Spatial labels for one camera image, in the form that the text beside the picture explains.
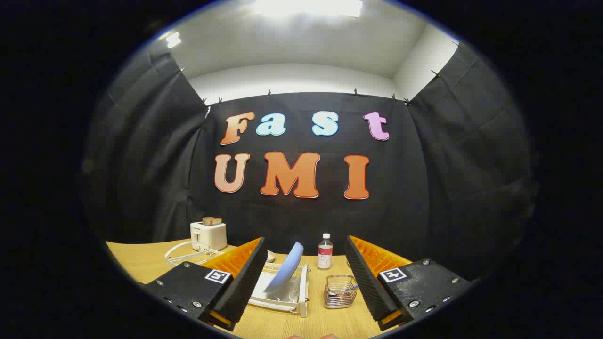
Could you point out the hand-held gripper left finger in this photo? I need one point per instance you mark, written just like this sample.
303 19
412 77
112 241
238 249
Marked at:
245 287

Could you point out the white toaster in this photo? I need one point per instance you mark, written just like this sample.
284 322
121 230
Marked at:
209 235

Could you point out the white round plate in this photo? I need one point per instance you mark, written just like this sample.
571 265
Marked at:
271 256

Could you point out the ceiling light panel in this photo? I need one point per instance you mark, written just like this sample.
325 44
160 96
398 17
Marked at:
306 7
173 40

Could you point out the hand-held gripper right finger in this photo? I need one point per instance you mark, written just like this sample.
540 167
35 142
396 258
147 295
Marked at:
367 287

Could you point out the black backdrop cloth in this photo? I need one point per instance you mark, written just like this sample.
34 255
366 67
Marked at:
424 188

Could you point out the blue plate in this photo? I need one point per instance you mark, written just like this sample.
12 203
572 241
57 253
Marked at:
287 268

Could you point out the clear red label water bottle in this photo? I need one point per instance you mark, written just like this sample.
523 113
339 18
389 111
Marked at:
324 254

